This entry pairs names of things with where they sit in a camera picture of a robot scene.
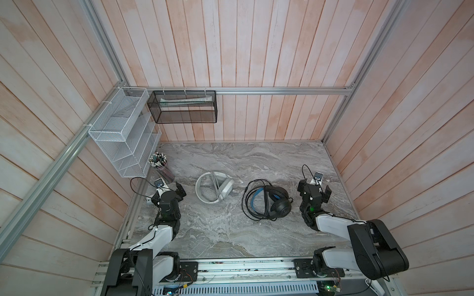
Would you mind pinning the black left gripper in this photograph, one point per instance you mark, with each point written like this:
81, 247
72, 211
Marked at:
157, 200

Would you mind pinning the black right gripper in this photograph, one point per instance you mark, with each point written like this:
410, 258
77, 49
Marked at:
303, 186

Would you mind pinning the white headphones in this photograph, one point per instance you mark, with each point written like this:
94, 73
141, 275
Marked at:
220, 183

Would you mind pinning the black blue headphones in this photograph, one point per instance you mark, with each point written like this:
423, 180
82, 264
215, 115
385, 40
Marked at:
277, 202

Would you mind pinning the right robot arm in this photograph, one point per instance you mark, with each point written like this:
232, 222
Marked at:
374, 251

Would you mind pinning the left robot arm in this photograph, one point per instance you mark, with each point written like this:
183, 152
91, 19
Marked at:
136, 271

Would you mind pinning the clear pencil jar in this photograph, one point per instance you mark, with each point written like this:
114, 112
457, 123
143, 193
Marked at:
160, 163

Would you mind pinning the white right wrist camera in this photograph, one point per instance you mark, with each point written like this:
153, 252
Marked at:
317, 179

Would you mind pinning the white mesh wall shelf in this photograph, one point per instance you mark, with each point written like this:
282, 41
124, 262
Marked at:
125, 132

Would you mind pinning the black mesh wall basket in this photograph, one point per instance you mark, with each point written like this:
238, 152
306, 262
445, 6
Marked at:
173, 107

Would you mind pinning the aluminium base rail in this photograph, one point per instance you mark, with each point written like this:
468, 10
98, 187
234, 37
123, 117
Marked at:
271, 276

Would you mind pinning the aluminium wall rail back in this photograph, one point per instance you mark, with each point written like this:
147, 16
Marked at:
339, 91

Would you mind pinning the aluminium wall rail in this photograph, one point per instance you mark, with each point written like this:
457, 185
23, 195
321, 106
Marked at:
376, 47
18, 221
339, 91

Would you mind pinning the aluminium wall rail right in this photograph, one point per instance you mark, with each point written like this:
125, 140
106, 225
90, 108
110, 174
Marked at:
376, 47

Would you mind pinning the aluminium wall rail left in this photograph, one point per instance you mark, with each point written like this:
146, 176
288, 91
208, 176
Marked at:
18, 221

